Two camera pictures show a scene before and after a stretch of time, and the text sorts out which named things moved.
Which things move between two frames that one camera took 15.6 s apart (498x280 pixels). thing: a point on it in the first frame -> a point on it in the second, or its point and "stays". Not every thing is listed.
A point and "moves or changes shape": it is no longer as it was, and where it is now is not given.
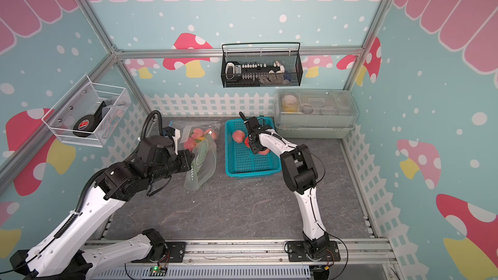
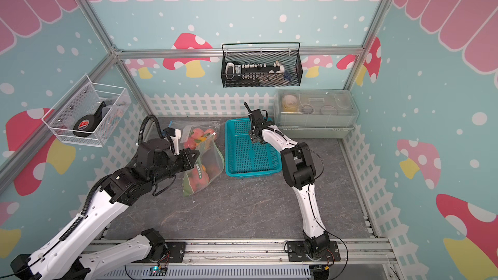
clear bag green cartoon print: x=205 y=154 moves or changes shape
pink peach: x=190 y=144 stays
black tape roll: x=85 y=124 stays
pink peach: x=198 y=134 stays
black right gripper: x=253 y=148 -> x=251 y=131
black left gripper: x=186 y=162 stays
